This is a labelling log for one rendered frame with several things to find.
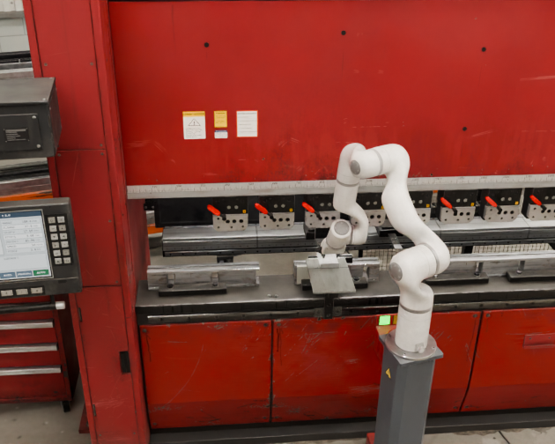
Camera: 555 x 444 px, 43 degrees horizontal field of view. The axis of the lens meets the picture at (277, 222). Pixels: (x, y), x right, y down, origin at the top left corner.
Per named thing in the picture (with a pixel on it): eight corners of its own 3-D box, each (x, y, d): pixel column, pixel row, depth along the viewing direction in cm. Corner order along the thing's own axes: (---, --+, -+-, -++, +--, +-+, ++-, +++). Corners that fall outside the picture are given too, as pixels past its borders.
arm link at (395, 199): (407, 285, 250) (440, 272, 258) (427, 278, 240) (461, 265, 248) (355, 157, 256) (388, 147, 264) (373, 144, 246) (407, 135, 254)
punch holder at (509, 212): (484, 222, 314) (489, 188, 306) (477, 213, 321) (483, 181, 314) (516, 221, 315) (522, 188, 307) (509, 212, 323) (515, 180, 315)
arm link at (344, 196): (376, 174, 276) (364, 237, 294) (336, 172, 276) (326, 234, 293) (379, 187, 269) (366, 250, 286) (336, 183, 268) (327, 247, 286)
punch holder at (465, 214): (440, 224, 312) (444, 190, 304) (434, 215, 320) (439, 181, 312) (472, 223, 314) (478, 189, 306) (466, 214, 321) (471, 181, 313)
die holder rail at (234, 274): (148, 290, 317) (146, 272, 313) (149, 283, 322) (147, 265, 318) (259, 285, 321) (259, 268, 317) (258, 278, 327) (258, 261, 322)
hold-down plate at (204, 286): (159, 297, 313) (158, 291, 311) (159, 290, 317) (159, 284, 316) (226, 293, 315) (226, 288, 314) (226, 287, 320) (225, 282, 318)
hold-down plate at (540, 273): (509, 282, 326) (510, 277, 325) (505, 276, 331) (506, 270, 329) (572, 279, 329) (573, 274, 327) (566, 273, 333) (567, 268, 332)
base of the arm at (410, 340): (446, 354, 260) (452, 314, 252) (400, 365, 255) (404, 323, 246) (420, 325, 276) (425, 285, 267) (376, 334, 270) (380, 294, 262)
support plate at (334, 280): (313, 294, 296) (313, 292, 295) (305, 261, 319) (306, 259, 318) (355, 292, 297) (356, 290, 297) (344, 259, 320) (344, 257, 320)
